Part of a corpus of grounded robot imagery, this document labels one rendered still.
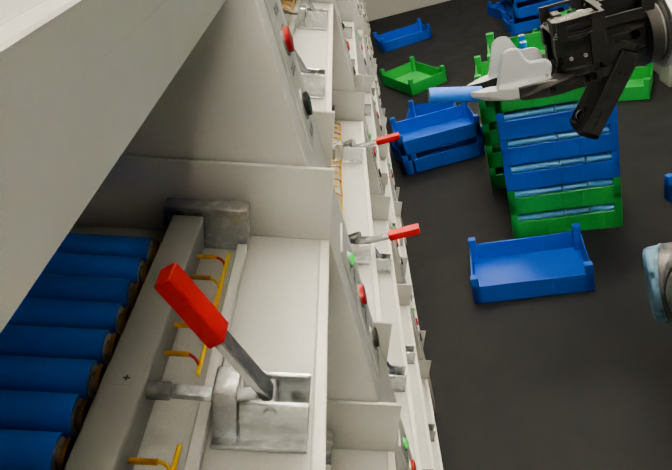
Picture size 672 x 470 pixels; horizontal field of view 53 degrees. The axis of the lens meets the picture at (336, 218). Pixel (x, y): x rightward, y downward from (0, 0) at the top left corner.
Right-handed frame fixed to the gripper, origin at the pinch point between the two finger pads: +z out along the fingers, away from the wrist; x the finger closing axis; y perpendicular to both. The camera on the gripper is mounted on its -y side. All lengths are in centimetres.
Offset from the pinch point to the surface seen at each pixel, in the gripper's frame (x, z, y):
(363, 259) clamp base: 13.6, 17.9, -9.9
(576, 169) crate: -86, -33, -65
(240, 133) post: 39.3, 19.3, 18.3
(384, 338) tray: 30.6, 16.1, -7.1
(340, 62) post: -30.2, 17.1, -1.0
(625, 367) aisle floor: -31, -24, -84
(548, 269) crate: -70, -18, -84
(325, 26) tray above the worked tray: -13.5, 16.6, 9.5
